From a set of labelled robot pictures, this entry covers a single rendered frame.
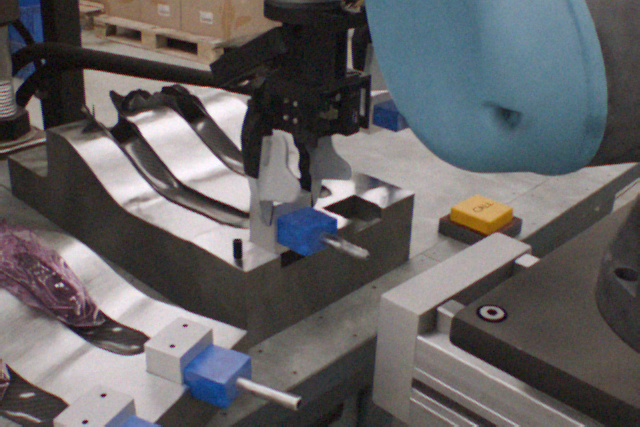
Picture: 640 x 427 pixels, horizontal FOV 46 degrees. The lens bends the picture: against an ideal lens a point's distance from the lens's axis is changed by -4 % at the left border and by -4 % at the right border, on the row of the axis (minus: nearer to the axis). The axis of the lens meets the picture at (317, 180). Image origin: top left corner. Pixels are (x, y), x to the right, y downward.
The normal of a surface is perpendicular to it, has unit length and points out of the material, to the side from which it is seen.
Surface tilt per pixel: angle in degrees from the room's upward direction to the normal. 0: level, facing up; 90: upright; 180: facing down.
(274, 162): 80
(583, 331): 0
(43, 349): 23
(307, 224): 2
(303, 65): 90
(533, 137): 122
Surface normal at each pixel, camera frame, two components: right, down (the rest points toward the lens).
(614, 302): -0.99, 0.03
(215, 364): 0.03, -0.92
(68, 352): 0.25, -0.84
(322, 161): -0.63, 0.45
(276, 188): -0.67, 0.11
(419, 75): -0.94, 0.22
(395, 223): 0.72, 0.29
